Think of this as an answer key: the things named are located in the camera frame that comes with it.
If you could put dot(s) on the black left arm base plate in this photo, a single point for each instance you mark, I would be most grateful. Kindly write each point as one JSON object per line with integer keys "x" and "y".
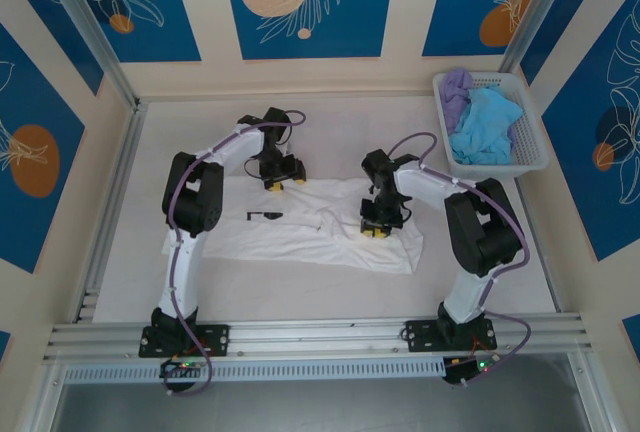
{"x": 220, "y": 339}

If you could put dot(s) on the white plastic mesh basket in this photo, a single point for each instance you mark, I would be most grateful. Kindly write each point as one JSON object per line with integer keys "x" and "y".
{"x": 530, "y": 137}

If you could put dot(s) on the white t-shirt with robot print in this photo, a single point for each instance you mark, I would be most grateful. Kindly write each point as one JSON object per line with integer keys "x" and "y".
{"x": 280, "y": 247}

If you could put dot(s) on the aluminium side rail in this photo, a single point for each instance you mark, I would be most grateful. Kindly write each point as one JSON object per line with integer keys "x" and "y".
{"x": 122, "y": 167}

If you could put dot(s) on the black controller board with LEDs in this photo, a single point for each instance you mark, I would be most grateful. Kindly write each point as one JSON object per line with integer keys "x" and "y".
{"x": 457, "y": 372}
{"x": 182, "y": 366}

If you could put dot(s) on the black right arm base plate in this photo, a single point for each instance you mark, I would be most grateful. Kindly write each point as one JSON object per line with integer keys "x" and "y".
{"x": 420, "y": 334}

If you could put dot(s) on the aluminium frame post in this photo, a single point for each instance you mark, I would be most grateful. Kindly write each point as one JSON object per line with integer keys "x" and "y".
{"x": 530, "y": 12}
{"x": 95, "y": 37}

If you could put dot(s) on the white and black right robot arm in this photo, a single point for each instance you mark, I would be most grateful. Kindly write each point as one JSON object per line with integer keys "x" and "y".
{"x": 430, "y": 179}

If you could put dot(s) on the light blue t-shirt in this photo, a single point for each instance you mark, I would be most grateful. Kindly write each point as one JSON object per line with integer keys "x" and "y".
{"x": 482, "y": 122}

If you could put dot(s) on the purple t-shirt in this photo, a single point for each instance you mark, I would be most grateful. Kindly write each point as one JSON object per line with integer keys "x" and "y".
{"x": 452, "y": 92}

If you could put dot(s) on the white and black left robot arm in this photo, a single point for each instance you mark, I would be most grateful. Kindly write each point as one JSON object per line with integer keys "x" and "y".
{"x": 182, "y": 277}

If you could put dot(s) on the long aluminium mounting rail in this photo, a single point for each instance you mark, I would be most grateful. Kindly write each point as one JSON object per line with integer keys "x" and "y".
{"x": 320, "y": 334}

